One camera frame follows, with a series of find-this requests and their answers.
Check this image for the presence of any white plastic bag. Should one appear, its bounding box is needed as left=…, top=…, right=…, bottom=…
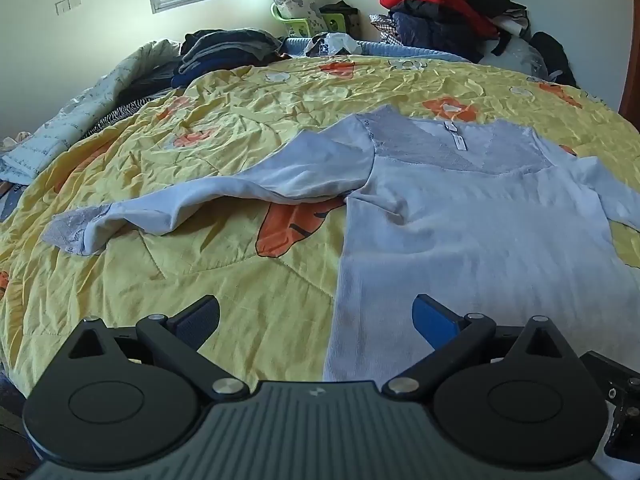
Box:
left=304, top=32, right=362, bottom=59

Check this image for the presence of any pale quilted blanket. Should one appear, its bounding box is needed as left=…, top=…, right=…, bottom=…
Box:
left=0, top=39, right=183, bottom=184

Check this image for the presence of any pale blue long-sleeved shirt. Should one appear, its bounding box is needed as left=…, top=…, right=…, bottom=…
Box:
left=42, top=105, right=640, bottom=383

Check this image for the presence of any brown wooden panel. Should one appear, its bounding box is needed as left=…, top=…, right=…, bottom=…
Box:
left=617, top=0, right=640, bottom=126

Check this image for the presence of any yellow floral quilt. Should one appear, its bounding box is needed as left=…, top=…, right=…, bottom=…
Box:
left=0, top=52, right=640, bottom=401

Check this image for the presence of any pile of dark folded clothes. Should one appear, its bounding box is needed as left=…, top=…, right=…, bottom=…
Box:
left=172, top=29, right=290, bottom=88

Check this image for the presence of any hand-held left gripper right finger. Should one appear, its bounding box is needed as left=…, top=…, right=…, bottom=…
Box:
left=384, top=294, right=582, bottom=404

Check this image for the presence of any checkered cloth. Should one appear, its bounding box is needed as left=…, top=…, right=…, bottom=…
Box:
left=369, top=12, right=402, bottom=44

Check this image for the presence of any navy jacket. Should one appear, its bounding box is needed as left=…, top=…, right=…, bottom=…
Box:
left=390, top=0, right=488, bottom=61

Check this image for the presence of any black bag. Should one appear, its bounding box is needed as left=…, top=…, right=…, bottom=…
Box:
left=529, top=31, right=579, bottom=87

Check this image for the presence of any blue knitted blanket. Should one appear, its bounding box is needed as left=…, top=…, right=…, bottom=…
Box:
left=285, top=37, right=481, bottom=64

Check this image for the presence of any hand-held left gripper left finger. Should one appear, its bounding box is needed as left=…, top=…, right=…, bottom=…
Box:
left=67, top=295, right=251, bottom=402

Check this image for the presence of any grey patterned pillow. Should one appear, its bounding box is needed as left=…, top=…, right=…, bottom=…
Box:
left=267, top=0, right=328, bottom=36

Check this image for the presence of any clear plastic bag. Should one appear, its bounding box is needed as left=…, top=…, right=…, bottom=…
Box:
left=479, top=35, right=549, bottom=79

